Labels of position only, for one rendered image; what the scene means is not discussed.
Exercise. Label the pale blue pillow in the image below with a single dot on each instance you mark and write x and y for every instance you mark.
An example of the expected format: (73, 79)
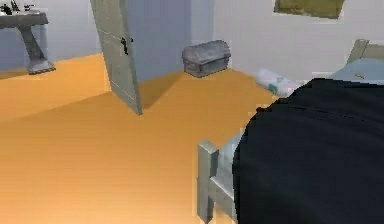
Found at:
(361, 70)

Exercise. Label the small black table item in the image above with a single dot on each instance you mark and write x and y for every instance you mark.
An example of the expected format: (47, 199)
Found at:
(6, 8)

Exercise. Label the grey pedestal table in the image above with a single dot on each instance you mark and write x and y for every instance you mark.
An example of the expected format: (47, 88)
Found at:
(28, 36)

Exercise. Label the olive framed wall picture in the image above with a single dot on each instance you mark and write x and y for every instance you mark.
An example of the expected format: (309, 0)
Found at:
(308, 7)

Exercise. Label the grey wooden bed frame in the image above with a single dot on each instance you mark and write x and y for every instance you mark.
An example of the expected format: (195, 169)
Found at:
(208, 176)

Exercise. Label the grey storage chest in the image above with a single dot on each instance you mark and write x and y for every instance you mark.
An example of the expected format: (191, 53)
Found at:
(206, 58)

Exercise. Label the white teal cushion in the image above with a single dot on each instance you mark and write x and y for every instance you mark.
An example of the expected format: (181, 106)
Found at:
(276, 82)

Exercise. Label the black bed blanket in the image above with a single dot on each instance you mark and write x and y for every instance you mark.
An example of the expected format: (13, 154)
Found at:
(310, 153)

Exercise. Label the grey room door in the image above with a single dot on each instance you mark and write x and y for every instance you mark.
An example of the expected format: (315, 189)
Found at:
(118, 53)

